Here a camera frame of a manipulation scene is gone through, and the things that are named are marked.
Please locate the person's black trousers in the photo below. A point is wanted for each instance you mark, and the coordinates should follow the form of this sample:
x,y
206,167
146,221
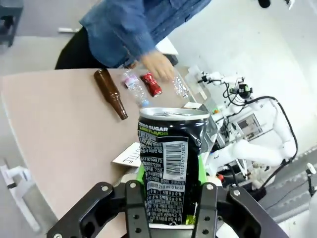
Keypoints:
x,y
74,52

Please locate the brown glass bottle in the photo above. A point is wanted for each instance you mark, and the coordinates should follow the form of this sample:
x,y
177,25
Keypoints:
x,y
109,89

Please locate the white table edge bracket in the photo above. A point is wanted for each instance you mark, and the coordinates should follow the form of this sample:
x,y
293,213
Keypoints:
x,y
17,178

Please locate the black left gripper right finger with green tip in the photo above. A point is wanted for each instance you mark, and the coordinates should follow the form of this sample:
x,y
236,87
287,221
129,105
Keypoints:
x,y
208,210

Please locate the crushed red drink can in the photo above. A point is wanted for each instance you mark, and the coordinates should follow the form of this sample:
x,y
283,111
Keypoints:
x,y
152,84

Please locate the person's torso in denim shirt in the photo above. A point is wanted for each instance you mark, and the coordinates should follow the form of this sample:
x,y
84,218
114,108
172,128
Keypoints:
x,y
128,22

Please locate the black zero sugar drink can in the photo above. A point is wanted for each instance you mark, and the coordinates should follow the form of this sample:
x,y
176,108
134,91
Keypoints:
x,y
168,161

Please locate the clear crushed plastic bottle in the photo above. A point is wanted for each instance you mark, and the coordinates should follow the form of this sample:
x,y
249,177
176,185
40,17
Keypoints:
x,y
180,86

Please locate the grey cart frame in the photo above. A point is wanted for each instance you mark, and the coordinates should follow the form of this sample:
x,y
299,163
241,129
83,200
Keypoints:
x,y
10,22

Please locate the white paper label with letters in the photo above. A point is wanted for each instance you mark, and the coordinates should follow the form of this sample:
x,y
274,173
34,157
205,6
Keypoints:
x,y
126,158

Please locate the white foam board stand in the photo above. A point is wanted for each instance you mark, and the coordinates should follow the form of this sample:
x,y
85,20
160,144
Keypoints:
x,y
196,81

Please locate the white strip on floor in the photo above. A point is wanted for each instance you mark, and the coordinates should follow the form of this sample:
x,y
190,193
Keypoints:
x,y
68,29

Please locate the person's forearm in denim sleeve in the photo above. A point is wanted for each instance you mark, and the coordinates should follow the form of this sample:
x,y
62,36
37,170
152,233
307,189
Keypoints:
x,y
133,37

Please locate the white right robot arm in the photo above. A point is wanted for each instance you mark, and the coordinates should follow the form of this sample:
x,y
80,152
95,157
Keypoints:
x,y
262,119

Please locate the small monitor screen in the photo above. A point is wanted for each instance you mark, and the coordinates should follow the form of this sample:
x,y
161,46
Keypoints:
x,y
248,125

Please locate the black left gripper left finger with green tip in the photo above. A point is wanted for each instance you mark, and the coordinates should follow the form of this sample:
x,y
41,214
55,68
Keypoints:
x,y
135,210

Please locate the white flat box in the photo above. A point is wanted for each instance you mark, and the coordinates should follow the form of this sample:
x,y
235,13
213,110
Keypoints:
x,y
167,45

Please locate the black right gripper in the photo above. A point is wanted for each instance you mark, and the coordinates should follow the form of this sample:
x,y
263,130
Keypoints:
x,y
244,91

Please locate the clear plastic bottle pink label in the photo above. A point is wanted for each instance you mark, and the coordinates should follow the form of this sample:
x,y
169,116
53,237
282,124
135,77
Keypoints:
x,y
135,86

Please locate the person's bare hand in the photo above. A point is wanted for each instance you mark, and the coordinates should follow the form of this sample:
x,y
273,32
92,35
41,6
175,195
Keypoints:
x,y
157,65

